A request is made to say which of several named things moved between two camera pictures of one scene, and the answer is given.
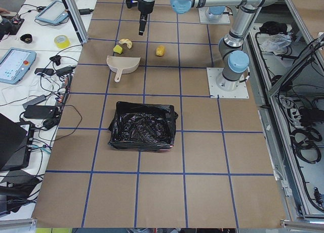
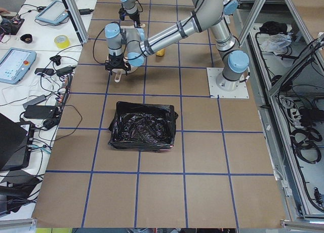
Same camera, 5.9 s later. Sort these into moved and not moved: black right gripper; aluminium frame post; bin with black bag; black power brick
Moved: black right gripper
Not moved: black power brick; aluminium frame post; bin with black bag
